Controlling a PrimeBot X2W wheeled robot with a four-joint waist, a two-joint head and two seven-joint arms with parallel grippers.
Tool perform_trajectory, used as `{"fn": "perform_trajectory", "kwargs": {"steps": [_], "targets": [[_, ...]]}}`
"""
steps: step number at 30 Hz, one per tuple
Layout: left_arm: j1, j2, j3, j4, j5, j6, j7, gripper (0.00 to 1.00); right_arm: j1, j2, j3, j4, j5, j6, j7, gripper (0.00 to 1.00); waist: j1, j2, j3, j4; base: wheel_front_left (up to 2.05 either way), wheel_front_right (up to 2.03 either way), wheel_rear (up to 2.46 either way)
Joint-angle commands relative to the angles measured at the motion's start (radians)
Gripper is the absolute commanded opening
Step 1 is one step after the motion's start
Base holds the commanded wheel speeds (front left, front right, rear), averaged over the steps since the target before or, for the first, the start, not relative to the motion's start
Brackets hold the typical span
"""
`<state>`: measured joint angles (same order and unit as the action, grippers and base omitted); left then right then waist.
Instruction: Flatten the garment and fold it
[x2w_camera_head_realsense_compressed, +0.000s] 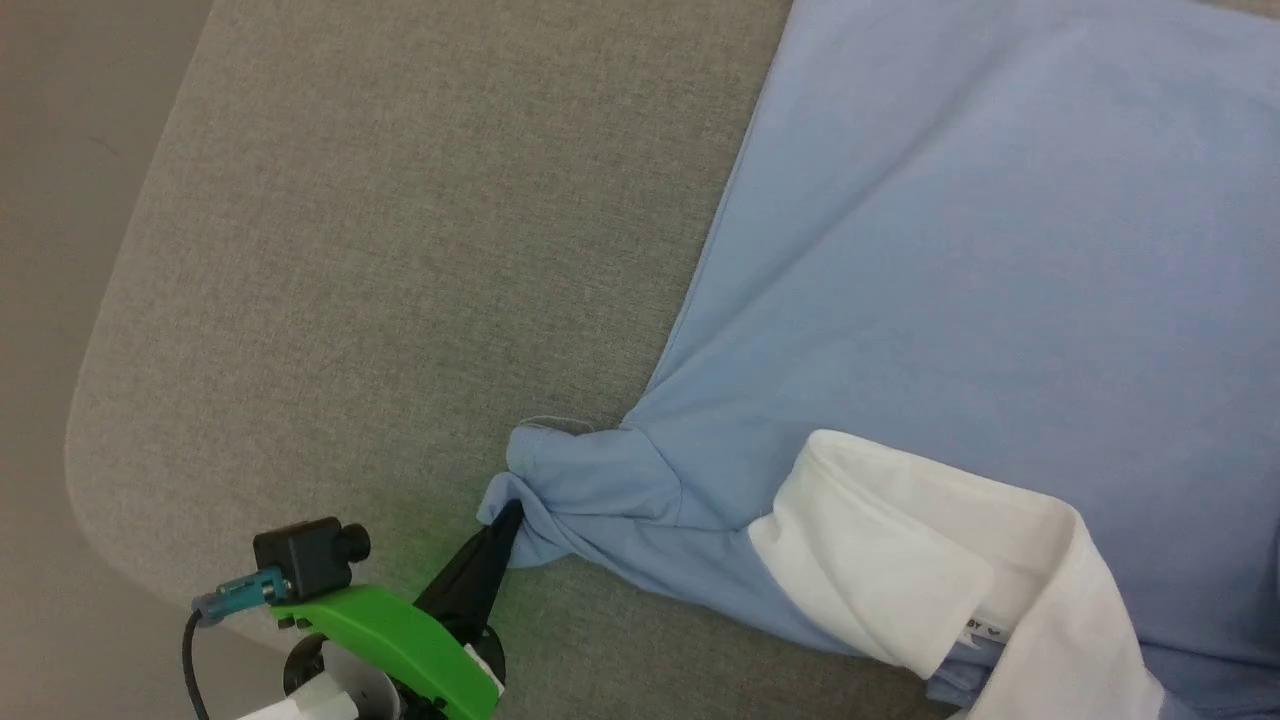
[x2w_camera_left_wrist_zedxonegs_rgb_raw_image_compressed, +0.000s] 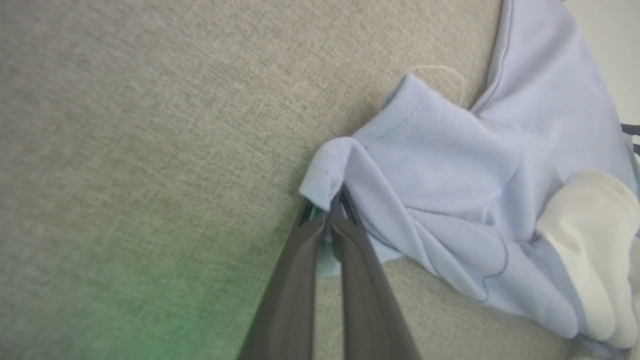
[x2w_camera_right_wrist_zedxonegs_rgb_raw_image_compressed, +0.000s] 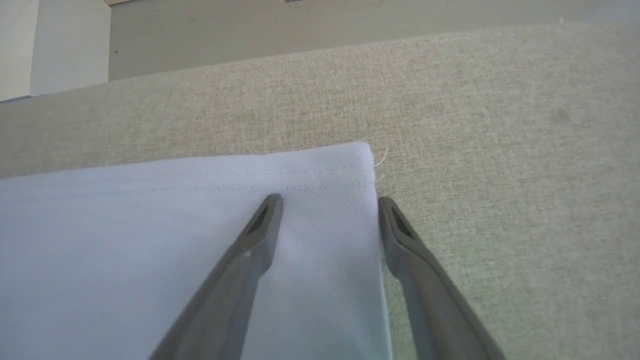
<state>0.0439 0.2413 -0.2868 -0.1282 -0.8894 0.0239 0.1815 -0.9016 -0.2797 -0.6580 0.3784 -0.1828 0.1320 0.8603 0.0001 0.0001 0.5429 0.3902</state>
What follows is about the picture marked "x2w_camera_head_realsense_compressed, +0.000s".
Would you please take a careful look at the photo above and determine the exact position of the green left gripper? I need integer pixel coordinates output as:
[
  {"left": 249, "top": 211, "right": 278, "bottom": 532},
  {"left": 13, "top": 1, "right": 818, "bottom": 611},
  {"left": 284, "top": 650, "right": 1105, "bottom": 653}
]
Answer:
[{"left": 268, "top": 498, "right": 528, "bottom": 720}]

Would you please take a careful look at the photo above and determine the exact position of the left black cable teal plug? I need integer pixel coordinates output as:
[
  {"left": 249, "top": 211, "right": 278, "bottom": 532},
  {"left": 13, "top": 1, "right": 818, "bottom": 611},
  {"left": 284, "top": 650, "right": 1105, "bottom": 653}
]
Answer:
[{"left": 182, "top": 567, "right": 291, "bottom": 720}]

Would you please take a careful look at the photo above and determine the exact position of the light blue white-collared garment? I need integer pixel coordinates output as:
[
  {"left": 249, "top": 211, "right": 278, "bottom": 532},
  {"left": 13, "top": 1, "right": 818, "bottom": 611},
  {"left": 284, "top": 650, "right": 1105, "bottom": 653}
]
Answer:
[{"left": 477, "top": 0, "right": 1280, "bottom": 720}]

